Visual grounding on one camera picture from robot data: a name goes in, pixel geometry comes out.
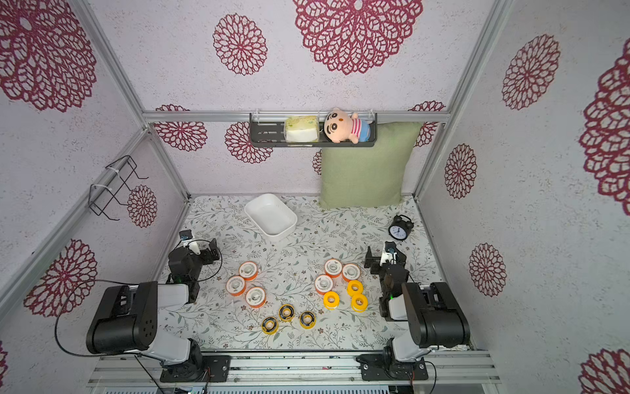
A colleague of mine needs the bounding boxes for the black yellow tape roll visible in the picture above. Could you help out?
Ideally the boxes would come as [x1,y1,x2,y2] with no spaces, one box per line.
[299,311,317,329]
[278,304,295,322]
[261,316,279,335]

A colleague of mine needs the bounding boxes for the green pillow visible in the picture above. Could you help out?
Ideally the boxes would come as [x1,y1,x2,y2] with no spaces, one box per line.
[320,122,423,209]

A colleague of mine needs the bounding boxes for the orange tape roll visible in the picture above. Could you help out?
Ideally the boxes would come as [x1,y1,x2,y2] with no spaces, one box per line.
[314,274,334,295]
[226,275,247,296]
[342,264,361,282]
[245,287,267,309]
[239,261,259,281]
[324,259,343,278]

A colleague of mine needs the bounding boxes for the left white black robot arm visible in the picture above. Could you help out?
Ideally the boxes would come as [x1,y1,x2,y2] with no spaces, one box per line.
[86,236,231,383]

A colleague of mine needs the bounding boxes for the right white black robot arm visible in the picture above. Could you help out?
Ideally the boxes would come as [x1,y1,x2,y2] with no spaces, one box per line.
[356,241,470,382]

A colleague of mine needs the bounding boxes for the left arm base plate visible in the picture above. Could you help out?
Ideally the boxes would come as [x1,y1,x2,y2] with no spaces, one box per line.
[159,356,231,383]

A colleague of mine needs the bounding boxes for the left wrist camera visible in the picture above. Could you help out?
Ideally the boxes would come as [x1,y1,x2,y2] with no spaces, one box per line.
[177,229,201,254]

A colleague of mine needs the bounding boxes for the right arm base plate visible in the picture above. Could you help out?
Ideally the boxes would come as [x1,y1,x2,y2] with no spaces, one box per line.
[354,354,429,382]

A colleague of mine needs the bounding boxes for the plush doll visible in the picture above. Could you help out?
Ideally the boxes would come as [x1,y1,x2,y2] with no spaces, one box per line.
[323,108,372,144]

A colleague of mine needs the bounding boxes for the black wall shelf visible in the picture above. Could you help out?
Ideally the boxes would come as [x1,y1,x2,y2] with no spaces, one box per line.
[249,113,378,148]

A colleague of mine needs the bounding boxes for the black wire wall rack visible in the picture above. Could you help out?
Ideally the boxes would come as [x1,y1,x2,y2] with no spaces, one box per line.
[87,154,147,222]

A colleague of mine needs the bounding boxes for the yellow green sponge pack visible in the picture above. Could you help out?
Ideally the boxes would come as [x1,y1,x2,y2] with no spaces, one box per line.
[284,116,320,143]

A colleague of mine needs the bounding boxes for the yellow tape roll top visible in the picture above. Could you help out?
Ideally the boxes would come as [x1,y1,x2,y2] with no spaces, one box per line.
[346,280,364,297]

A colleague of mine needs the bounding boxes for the black alarm clock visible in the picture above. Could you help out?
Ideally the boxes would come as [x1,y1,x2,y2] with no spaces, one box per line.
[388,214,414,241]

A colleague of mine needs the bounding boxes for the white plastic storage box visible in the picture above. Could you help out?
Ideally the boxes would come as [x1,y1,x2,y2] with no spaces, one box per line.
[244,193,298,242]

